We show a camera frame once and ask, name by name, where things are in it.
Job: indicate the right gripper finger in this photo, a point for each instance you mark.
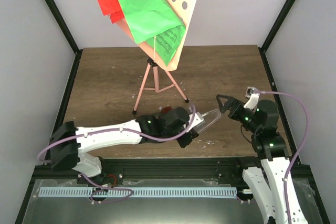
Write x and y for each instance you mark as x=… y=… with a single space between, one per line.
x=225 y=99
x=222 y=107

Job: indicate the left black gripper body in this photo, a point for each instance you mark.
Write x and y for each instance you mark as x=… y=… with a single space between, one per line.
x=182 y=141

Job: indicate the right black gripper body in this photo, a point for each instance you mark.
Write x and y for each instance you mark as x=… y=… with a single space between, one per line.
x=235 y=114

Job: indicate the clear plastic metronome cover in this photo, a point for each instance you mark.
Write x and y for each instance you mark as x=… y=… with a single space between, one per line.
x=207 y=120

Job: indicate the reddish-brown wooden metronome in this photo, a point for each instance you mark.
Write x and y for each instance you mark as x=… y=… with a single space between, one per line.
x=164 y=110

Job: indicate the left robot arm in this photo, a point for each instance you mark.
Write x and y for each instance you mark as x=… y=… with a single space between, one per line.
x=71 y=145

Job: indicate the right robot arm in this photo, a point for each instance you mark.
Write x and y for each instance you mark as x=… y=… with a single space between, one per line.
x=270 y=179

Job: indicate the green sheet music paper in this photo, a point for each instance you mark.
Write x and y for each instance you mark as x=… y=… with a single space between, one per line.
x=156 y=23

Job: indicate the pink music stand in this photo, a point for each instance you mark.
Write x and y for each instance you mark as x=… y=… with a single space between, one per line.
x=184 y=11

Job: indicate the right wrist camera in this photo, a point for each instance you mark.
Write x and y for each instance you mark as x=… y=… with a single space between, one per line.
x=252 y=94

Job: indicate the white slotted cable duct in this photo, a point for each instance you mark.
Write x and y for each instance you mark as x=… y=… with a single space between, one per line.
x=145 y=192

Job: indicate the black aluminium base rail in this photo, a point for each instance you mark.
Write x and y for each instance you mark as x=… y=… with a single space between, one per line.
x=224 y=170

